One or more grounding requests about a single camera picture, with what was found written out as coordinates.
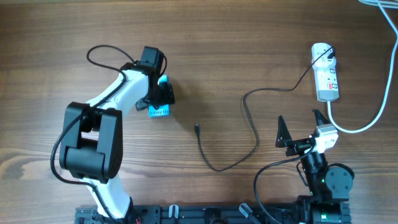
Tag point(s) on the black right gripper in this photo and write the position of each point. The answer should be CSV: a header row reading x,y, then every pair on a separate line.
x,y
285,140

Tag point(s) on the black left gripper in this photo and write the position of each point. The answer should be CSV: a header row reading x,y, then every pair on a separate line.
x,y
166,98

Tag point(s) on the Galaxy S25 smartphone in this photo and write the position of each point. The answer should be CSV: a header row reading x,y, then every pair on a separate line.
x,y
162,110

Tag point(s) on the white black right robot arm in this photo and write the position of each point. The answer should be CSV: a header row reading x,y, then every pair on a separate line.
x,y
329,184

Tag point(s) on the white power strip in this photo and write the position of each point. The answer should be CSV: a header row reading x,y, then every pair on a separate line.
x,y
324,67

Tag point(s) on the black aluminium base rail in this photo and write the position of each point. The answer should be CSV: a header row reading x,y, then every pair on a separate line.
x,y
217,214

